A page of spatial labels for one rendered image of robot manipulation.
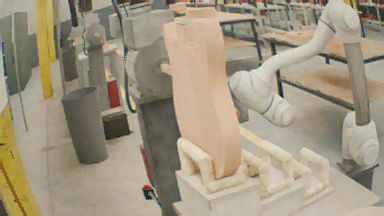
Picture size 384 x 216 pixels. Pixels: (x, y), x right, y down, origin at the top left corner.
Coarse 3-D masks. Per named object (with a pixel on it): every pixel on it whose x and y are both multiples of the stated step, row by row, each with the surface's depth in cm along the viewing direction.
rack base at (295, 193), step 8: (272, 168) 158; (256, 176) 155; (272, 176) 152; (280, 176) 150; (296, 184) 140; (280, 192) 138; (288, 192) 136; (296, 192) 137; (264, 200) 136; (272, 200) 134; (280, 200) 135; (288, 200) 136; (296, 200) 138; (264, 208) 134; (272, 208) 135; (280, 208) 136; (288, 208) 137; (296, 208) 138
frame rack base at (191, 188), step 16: (176, 176) 151; (192, 176) 145; (192, 192) 139; (224, 192) 130; (240, 192) 129; (256, 192) 131; (192, 208) 145; (208, 208) 128; (224, 208) 129; (240, 208) 131; (256, 208) 133
